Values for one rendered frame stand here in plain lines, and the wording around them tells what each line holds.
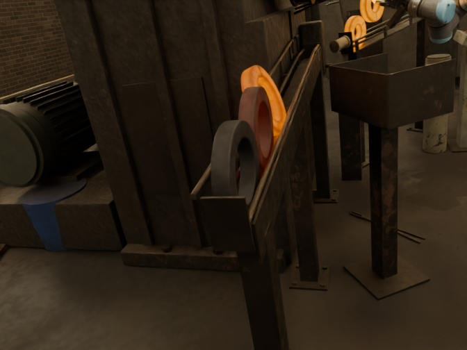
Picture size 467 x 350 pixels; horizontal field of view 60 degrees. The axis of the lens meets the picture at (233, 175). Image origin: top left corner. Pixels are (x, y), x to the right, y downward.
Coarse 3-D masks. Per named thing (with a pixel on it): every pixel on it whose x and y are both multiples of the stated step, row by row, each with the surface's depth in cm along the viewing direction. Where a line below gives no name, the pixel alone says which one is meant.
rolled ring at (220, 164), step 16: (224, 128) 66; (240, 128) 68; (224, 144) 64; (240, 144) 75; (256, 144) 78; (224, 160) 63; (240, 160) 77; (256, 160) 78; (224, 176) 63; (240, 176) 78; (256, 176) 77; (224, 192) 64; (240, 192) 76
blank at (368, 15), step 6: (360, 0) 185; (366, 0) 183; (360, 6) 186; (366, 6) 184; (378, 6) 190; (366, 12) 185; (372, 12) 188; (378, 12) 190; (366, 18) 188; (372, 18) 189; (378, 18) 191
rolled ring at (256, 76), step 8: (248, 72) 97; (256, 72) 99; (264, 72) 104; (248, 80) 96; (256, 80) 98; (264, 80) 105; (264, 88) 107; (272, 88) 107; (272, 96) 108; (280, 96) 110; (272, 104) 108; (280, 104) 107; (272, 112) 108; (280, 112) 106; (280, 120) 103; (280, 128) 101
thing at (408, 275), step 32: (352, 64) 120; (384, 64) 124; (448, 64) 100; (352, 96) 111; (384, 96) 98; (416, 96) 100; (448, 96) 103; (384, 128) 101; (384, 160) 119; (384, 192) 123; (384, 224) 128; (384, 256) 132; (384, 288) 131
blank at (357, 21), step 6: (354, 18) 196; (360, 18) 199; (348, 24) 195; (354, 24) 197; (360, 24) 200; (348, 30) 195; (360, 30) 202; (354, 36) 198; (360, 36) 202; (354, 42) 199; (354, 48) 202
